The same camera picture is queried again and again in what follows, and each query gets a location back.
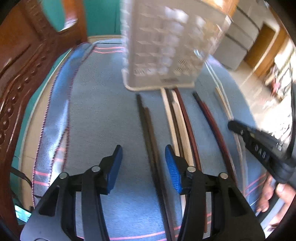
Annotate person's right hand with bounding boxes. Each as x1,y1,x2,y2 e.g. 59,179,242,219
255,174,296,230

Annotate pale bamboo chopstick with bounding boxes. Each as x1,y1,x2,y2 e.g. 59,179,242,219
215,87,246,196

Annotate light wooden chopstick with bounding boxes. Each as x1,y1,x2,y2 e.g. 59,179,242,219
171,90,195,166

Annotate red and black chopstick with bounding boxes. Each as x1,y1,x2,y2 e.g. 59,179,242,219
192,91,238,184

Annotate dark brown chopstick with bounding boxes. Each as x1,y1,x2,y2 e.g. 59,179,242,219
144,108,176,240

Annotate cream white chopstick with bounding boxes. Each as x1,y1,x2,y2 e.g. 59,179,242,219
160,87,186,218

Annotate dark red chopstick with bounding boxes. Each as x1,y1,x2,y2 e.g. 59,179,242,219
174,87,208,234

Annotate blue towel with pink stripes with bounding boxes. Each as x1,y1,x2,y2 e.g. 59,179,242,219
32,40,265,240

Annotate grey drawer cabinet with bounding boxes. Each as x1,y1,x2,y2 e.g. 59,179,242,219
213,1,276,71

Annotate white plastic utensil basket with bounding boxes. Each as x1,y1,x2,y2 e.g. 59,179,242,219
120,1,236,91

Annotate carved wooden headboard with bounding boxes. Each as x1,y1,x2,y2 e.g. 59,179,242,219
1,1,87,238

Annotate black cable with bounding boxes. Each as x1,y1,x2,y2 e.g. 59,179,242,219
9,167,42,200

